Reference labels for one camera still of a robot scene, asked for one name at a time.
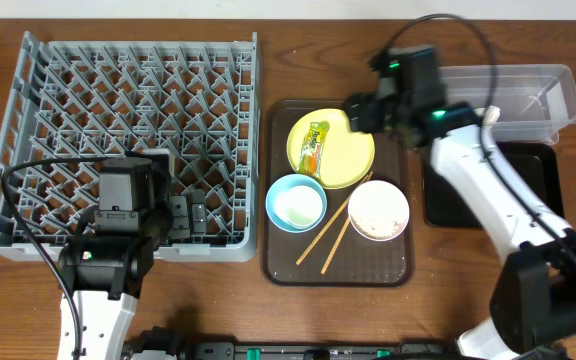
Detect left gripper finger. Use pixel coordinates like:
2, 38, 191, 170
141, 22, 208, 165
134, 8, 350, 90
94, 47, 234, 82
190, 189, 207, 234
168, 195, 191, 239

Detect green orange snack wrapper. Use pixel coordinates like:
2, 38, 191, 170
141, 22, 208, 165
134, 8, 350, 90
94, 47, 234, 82
297, 121, 330, 179

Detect white bowl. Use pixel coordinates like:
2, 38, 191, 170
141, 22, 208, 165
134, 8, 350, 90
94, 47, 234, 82
347, 180, 410, 242

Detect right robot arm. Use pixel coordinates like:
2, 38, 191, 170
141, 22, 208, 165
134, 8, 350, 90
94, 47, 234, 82
343, 75, 576, 359

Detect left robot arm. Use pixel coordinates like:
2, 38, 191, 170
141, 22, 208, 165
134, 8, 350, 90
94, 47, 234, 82
58, 149, 205, 359

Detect grey dishwasher rack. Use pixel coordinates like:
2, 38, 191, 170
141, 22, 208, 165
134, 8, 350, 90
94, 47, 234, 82
0, 34, 261, 262

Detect black waste tray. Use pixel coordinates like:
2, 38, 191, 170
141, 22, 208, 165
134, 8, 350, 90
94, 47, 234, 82
423, 142, 565, 229

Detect yellow plate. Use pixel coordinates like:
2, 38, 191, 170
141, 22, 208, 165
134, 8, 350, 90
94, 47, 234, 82
286, 108, 375, 189

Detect left wooden chopstick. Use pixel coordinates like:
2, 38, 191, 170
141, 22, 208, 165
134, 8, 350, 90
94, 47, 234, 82
296, 171, 374, 265

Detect wooden chopstick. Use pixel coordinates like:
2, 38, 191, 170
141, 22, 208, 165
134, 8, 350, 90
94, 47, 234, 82
296, 171, 374, 265
320, 217, 350, 275

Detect light blue bowl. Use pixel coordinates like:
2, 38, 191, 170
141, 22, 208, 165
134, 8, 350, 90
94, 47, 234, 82
265, 174, 327, 233

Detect right wooden chopstick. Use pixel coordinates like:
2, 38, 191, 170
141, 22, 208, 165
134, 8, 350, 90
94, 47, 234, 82
320, 217, 350, 275

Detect clear plastic bin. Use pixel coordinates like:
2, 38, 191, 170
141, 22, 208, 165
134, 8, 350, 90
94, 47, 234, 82
441, 64, 576, 145

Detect brown plastic tray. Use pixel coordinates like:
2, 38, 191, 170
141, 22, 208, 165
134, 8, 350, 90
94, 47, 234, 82
261, 100, 414, 287

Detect right black cable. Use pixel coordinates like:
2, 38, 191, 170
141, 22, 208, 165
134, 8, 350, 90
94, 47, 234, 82
382, 13, 576, 311

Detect black cable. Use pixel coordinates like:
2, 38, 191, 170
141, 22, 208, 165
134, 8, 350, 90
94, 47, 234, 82
382, 13, 576, 311
0, 155, 134, 360

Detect left black cable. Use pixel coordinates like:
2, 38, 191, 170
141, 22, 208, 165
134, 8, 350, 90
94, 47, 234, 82
0, 155, 134, 360

